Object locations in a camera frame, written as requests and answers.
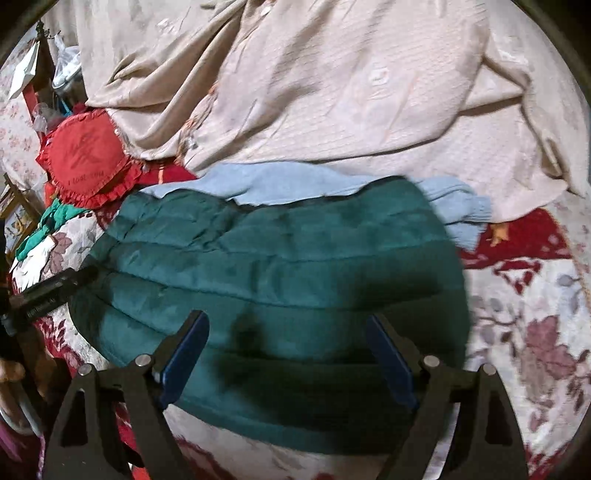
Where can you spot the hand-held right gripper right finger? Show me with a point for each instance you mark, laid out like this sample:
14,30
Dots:
390,360

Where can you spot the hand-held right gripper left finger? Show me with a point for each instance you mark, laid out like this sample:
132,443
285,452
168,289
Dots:
187,350

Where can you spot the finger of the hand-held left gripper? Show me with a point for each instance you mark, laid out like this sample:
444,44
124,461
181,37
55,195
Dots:
60,286

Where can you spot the green puffer jacket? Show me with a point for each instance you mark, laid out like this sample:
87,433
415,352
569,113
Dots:
277,286

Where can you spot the green cloth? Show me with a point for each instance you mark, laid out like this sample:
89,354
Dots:
51,221

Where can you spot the framed picture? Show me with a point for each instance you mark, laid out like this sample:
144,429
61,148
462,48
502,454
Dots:
16,212

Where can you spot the red ruffled cushion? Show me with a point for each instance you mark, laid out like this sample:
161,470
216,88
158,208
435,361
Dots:
85,157

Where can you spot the light blue sweater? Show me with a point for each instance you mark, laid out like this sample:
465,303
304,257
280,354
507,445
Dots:
277,182

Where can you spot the white paper bag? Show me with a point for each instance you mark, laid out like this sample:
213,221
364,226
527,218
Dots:
25,69

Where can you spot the wooden bedpost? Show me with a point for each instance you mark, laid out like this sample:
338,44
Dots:
44,60

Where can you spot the beige patterned blanket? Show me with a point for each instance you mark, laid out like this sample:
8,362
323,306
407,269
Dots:
332,92

